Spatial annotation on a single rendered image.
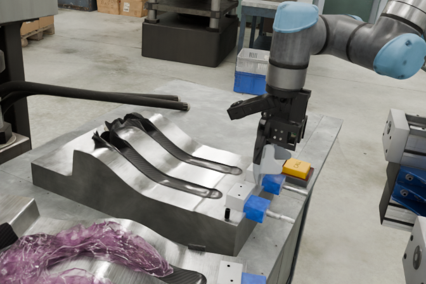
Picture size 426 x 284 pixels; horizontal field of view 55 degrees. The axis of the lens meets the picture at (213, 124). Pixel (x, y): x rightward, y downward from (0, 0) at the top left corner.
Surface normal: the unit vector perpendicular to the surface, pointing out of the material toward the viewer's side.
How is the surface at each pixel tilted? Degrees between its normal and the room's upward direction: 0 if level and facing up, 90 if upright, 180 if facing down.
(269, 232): 0
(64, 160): 0
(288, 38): 90
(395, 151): 90
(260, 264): 0
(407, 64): 90
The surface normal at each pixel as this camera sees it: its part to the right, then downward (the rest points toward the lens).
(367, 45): -0.85, -0.06
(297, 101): -0.43, 0.33
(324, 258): 0.08, -0.91
